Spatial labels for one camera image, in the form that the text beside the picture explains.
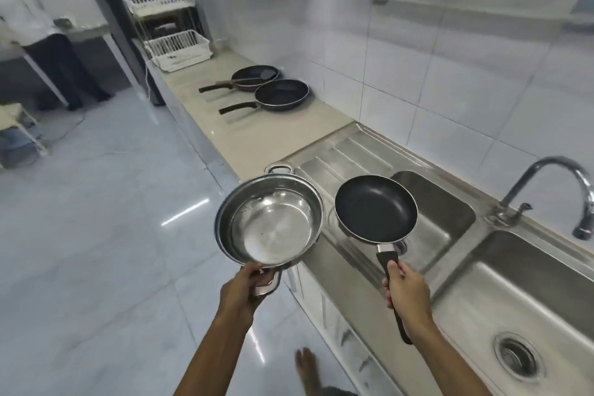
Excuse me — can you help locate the person's foot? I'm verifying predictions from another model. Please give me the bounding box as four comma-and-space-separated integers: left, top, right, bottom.
295, 347, 326, 396

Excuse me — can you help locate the person's left forearm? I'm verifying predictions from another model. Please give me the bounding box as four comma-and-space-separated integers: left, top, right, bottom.
174, 312, 255, 396

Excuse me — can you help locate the small black frying pan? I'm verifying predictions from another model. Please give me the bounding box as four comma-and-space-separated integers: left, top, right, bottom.
334, 175, 419, 345

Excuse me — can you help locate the stainless steel pot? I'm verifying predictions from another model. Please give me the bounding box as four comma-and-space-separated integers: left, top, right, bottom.
214, 163, 325, 297

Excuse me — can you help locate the person's right hand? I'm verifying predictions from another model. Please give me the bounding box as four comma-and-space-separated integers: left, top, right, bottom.
382, 260, 435, 324

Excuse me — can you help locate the white base cabinet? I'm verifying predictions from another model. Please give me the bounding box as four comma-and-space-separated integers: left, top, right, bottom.
284, 263, 420, 396

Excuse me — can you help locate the sink drain strainer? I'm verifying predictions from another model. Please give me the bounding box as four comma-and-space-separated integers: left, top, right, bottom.
493, 331, 544, 379

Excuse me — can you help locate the stainless steel double sink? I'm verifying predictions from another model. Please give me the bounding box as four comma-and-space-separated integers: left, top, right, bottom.
278, 122, 594, 396

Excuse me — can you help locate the dark frying pan black handle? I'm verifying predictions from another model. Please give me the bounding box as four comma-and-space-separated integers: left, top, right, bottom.
218, 79, 311, 116

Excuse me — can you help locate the small white stool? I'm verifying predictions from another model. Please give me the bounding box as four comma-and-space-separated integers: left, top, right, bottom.
0, 102, 50, 170

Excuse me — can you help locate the chrome faucet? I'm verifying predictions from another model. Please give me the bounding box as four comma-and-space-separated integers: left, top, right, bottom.
484, 156, 594, 241

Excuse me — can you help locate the person's right forearm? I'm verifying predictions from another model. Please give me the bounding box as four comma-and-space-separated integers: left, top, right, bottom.
405, 311, 493, 396

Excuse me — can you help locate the person's left hand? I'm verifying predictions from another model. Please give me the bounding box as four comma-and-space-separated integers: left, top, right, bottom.
218, 262, 279, 318

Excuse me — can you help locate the white two-tier dish rack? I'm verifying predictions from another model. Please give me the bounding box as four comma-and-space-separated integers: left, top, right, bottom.
119, 0, 213, 73

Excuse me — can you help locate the grey table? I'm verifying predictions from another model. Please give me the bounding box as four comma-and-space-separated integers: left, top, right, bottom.
0, 21, 140, 110

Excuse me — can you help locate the dark frying pan brown handle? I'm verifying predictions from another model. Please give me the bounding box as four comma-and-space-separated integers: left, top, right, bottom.
199, 65, 282, 94

